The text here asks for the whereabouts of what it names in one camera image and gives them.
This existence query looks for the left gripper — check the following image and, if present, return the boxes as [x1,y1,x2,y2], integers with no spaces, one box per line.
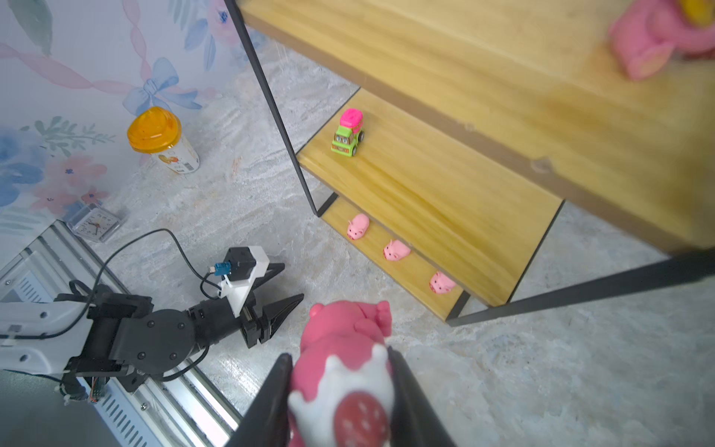
[63,263,305,391]

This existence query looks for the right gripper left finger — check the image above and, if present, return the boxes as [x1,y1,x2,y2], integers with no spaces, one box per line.
[225,353,293,447]

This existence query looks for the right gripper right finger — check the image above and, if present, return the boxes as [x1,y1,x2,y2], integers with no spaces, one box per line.
[388,348,455,447]

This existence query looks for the pink bear cream toy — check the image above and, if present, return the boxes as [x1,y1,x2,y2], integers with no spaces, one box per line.
[288,301,395,446]

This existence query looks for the pink pig toy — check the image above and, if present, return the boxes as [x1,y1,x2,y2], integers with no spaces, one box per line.
[346,213,371,240]
[383,240,411,262]
[429,271,456,294]

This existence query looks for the pink green toy car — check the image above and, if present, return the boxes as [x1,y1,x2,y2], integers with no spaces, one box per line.
[331,108,365,158]

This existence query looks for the pink bear sunflower toy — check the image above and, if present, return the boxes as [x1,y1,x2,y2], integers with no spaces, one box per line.
[608,0,714,81]

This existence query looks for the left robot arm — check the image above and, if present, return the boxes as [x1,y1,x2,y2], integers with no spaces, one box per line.
[1,263,304,391]

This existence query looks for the pink pig toy on shelf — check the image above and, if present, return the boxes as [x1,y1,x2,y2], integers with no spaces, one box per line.
[429,271,456,294]

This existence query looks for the wooden three-tier shelf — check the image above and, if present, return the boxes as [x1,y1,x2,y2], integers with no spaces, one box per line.
[227,1,714,326]

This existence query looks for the small white alarm clock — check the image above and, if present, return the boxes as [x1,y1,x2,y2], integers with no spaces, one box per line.
[66,204,123,242]

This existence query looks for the orange lid plastic jar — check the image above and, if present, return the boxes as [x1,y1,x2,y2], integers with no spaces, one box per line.
[127,106,200,174]

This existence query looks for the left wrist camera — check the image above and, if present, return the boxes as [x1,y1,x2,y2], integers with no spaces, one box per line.
[209,246,270,318]

